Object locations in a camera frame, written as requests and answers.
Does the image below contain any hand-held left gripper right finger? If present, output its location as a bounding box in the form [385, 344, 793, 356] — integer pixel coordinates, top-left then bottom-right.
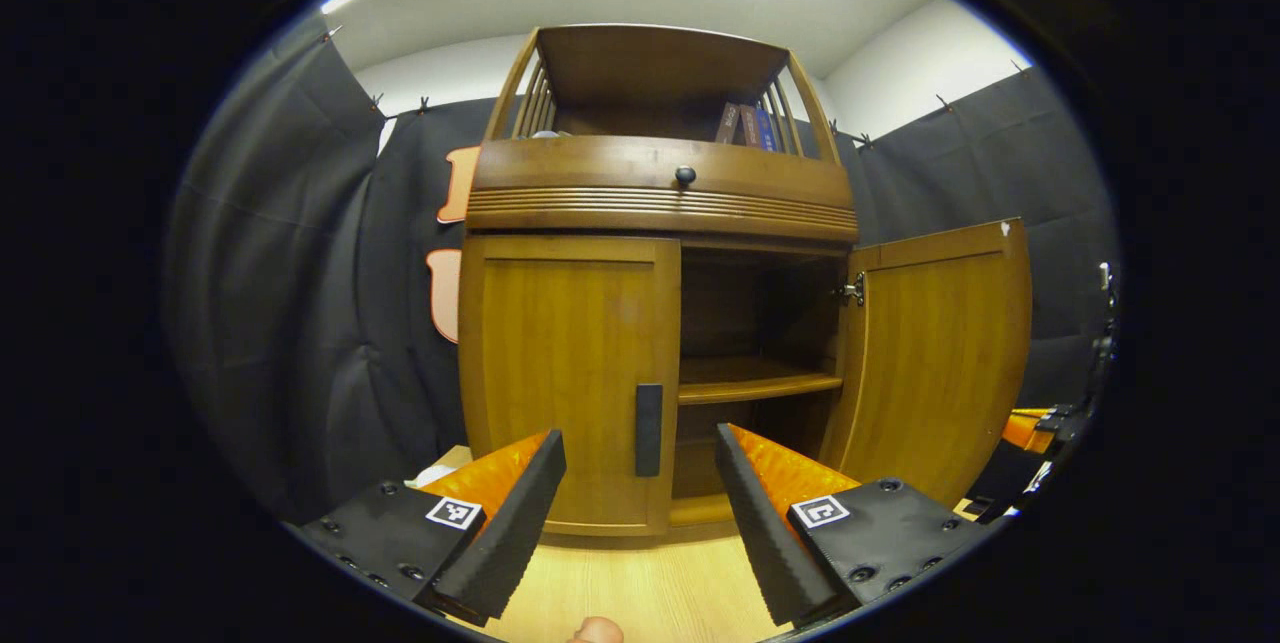
[714, 423, 993, 629]

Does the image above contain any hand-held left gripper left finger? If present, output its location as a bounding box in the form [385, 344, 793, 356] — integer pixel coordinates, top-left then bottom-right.
[285, 428, 568, 629]

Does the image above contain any wooden shoe cabinet door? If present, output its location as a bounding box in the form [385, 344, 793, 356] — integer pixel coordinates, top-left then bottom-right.
[460, 235, 683, 537]
[820, 217, 1033, 509]

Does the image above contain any black door handle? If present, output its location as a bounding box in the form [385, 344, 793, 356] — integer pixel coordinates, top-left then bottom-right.
[635, 383, 664, 478]

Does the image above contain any wooden double-door shoe cabinet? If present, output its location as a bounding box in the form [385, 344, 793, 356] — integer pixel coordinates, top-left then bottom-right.
[457, 23, 861, 549]

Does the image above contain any wooden cabinet drawer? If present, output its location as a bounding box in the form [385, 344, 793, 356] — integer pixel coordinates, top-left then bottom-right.
[468, 135, 859, 219]

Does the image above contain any wooden inner shelf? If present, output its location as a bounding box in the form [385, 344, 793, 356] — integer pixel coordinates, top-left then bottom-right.
[678, 355, 844, 406]

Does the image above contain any black backdrop cloth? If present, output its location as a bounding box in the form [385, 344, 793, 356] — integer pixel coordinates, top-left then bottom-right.
[165, 13, 1119, 524]

